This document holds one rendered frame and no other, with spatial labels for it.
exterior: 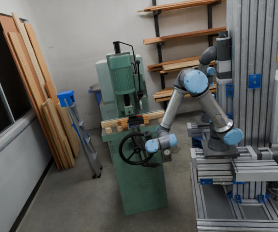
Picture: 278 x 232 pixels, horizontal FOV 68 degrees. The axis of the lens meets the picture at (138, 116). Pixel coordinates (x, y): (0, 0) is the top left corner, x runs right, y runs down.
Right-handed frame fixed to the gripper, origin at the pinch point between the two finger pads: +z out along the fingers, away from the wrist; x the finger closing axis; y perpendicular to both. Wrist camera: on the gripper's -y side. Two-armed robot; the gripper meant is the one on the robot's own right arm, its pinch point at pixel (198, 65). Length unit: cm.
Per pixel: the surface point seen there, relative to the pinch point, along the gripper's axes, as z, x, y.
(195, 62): 130, 37, 21
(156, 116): -52, -64, 23
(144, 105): -37, -72, 14
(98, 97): 116, -140, 25
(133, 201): -70, -109, 94
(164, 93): 133, -27, 59
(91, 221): -69, -156, 104
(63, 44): 175, -176, -73
